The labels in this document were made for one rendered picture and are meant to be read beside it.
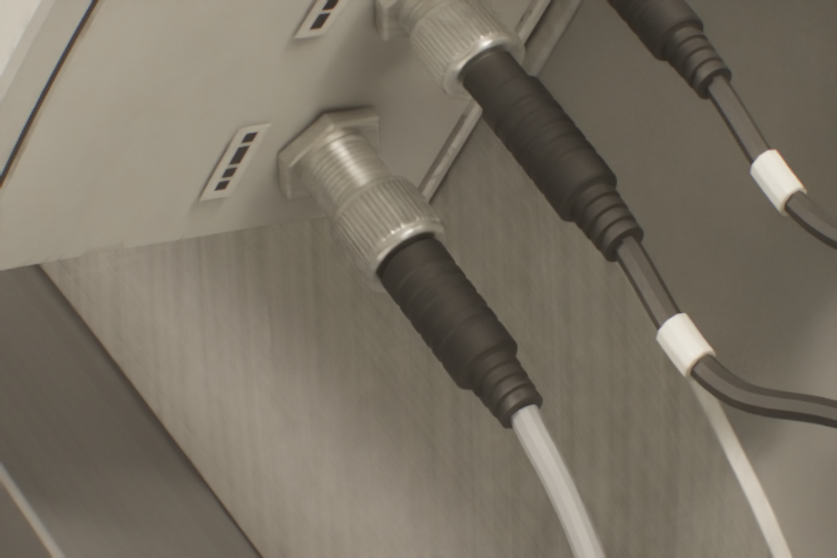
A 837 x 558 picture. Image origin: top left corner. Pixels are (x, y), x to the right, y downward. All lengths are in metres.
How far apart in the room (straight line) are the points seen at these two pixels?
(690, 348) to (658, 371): 0.06
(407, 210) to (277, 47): 0.04
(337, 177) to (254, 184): 0.02
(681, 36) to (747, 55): 0.04
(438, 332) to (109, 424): 0.12
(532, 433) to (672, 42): 0.07
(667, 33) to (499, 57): 0.04
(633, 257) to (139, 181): 0.08
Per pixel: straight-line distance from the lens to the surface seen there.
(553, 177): 0.83
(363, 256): 0.86
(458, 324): 0.85
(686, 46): 0.80
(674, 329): 0.81
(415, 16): 0.84
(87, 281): 0.98
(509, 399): 0.84
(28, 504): 0.93
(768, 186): 0.79
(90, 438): 0.95
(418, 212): 0.86
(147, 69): 0.82
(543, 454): 0.84
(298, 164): 0.86
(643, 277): 0.82
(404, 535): 0.92
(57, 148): 0.83
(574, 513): 0.84
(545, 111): 0.83
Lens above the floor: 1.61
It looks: 6 degrees down
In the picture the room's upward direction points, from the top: 3 degrees counter-clockwise
